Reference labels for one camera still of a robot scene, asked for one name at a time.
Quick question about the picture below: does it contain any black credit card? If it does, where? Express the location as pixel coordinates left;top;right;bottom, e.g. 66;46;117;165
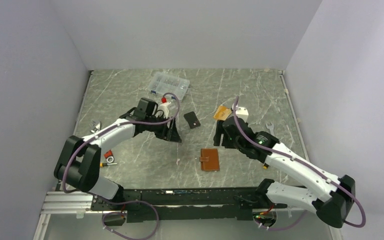
183;111;201;129

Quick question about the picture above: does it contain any aluminium frame rail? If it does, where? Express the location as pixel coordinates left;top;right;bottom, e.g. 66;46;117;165
33;191;94;240

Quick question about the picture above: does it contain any silver open-end wrench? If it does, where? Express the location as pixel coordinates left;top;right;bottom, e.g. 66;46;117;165
265;122;275;136

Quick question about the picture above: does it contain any clear plastic screw box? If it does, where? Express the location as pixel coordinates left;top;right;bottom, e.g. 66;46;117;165
147;72;190;101

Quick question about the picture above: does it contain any red adjustable wrench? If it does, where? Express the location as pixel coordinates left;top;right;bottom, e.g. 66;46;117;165
90;120;115;163

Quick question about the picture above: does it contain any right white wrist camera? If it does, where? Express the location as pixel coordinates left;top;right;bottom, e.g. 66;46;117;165
234;106;249;123

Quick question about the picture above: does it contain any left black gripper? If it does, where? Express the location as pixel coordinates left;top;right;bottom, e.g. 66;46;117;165
145;114;182;143

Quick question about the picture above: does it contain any yellow handled screwdriver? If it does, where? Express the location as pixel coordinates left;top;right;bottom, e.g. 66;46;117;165
99;162;117;168

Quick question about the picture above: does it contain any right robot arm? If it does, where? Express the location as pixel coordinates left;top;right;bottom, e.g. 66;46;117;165
213;116;356;229

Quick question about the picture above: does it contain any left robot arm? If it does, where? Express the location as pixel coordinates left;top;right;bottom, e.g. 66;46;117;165
53;97;182;210

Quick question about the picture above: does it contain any orange credit card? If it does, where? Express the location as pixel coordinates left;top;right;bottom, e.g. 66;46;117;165
213;105;232;121

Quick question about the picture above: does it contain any brown leather card holder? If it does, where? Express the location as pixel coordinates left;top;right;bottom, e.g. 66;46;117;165
199;148;220;172

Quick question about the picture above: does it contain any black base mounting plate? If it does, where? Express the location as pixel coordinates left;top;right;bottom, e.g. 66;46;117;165
91;187;286;223

